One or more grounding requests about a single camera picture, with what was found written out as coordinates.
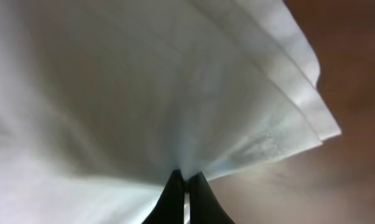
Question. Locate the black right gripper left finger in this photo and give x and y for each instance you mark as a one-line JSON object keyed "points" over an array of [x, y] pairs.
{"points": [[169, 207]]}

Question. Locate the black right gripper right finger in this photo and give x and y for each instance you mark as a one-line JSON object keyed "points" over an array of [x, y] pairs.
{"points": [[204, 207]]}

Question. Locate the white t-shirt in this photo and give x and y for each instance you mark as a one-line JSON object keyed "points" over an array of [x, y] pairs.
{"points": [[100, 100]]}

